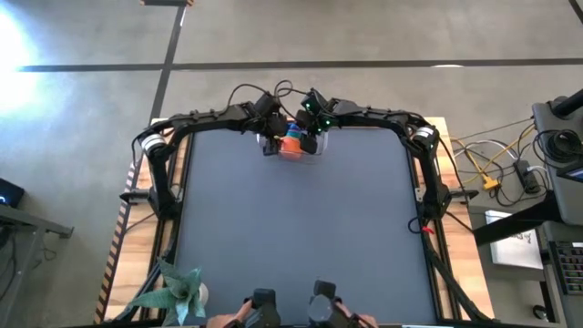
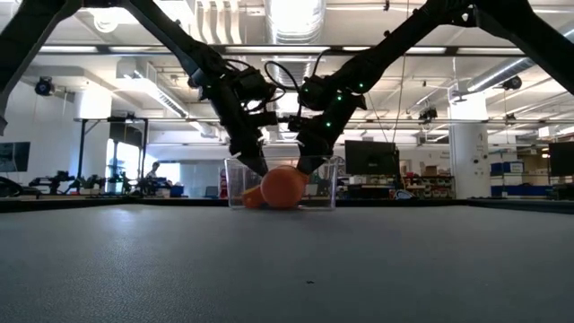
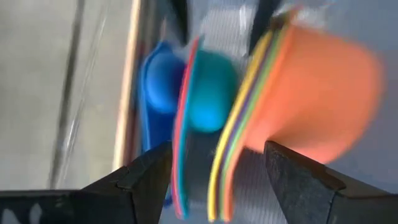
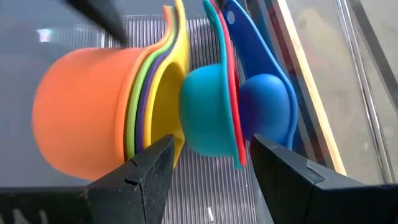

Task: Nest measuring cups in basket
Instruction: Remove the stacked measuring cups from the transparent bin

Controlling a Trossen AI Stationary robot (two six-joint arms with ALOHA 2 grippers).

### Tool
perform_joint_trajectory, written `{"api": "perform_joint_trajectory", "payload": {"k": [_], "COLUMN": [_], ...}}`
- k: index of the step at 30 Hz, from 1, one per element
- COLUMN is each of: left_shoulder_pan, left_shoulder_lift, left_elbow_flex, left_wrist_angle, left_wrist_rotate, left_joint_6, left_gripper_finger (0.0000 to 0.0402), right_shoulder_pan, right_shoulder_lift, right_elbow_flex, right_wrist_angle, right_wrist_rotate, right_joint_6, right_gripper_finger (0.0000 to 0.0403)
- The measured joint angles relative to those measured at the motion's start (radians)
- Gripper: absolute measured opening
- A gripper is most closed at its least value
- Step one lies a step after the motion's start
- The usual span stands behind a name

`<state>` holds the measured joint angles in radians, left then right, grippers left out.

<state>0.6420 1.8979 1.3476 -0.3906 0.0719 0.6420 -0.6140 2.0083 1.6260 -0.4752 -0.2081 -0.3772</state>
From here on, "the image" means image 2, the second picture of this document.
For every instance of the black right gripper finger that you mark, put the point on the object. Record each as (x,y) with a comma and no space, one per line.
(320,148)
(302,166)

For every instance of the orange measuring cup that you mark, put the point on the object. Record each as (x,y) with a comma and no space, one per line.
(282,188)

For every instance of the clear plastic basket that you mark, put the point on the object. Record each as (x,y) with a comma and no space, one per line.
(235,179)

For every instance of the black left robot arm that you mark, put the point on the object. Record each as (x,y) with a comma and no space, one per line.
(179,40)

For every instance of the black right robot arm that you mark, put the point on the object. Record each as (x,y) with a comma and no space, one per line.
(403,40)

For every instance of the black computer monitor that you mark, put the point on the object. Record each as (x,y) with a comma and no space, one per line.
(13,157)
(562,159)
(371,157)

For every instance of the person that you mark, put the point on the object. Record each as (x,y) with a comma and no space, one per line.
(153,170)

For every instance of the black ceiling spotlight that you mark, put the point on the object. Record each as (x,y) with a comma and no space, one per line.
(512,83)
(428,113)
(44,86)

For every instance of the dark grey table mat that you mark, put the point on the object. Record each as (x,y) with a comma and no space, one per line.
(287,269)

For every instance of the background robot arms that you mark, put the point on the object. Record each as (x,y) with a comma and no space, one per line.
(89,184)

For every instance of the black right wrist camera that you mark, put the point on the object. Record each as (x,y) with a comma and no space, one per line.
(316,92)

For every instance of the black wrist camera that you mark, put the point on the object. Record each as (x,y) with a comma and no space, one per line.
(253,85)
(316,92)

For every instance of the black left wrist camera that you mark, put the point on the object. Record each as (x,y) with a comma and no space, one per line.
(253,85)

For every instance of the black gantry frame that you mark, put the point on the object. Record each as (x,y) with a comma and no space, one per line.
(81,148)

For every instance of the black aluminium table frame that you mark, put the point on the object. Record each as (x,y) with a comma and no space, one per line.
(89,204)

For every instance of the silver ventilation duct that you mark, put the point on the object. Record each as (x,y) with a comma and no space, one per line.
(502,74)

